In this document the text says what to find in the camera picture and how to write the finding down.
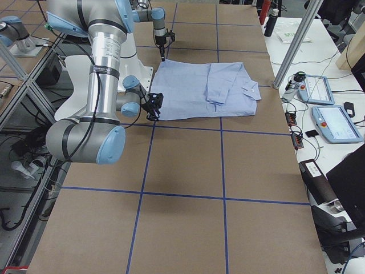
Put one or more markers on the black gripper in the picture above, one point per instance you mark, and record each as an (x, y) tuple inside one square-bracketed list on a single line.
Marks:
[(159, 40), (150, 106)]

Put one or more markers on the blue striped button shirt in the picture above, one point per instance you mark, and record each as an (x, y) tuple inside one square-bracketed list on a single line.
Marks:
[(205, 90)]

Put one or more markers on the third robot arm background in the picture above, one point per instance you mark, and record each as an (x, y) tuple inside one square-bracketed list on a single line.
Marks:
[(12, 30)]

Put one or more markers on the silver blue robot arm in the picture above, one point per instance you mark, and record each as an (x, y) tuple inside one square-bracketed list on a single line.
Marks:
[(96, 135), (144, 12)]

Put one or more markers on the white plastic chair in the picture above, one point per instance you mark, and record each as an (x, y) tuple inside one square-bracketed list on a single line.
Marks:
[(78, 68)]

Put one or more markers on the red bottle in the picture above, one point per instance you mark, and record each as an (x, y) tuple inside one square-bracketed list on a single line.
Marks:
[(264, 11)]

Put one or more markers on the black water bottle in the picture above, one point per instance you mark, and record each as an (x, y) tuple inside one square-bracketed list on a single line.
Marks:
[(270, 24)]

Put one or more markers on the white paper green print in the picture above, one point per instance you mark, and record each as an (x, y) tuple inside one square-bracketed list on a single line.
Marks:
[(286, 31)]

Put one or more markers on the far blue teach pendant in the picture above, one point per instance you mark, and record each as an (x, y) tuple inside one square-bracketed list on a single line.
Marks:
[(315, 89)]

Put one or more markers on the blue teach pendant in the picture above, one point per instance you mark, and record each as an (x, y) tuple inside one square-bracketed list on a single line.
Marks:
[(315, 89), (335, 125)]

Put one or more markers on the near blue teach pendant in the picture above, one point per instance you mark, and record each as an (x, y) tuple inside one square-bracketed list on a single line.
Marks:
[(335, 125)]

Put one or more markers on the black monitor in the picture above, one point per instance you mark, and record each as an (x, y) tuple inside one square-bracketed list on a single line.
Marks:
[(347, 181)]

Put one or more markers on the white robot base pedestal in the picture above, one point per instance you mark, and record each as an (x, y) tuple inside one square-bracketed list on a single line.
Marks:
[(130, 64)]

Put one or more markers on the aluminium frame post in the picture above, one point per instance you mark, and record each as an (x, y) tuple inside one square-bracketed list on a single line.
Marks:
[(303, 28)]

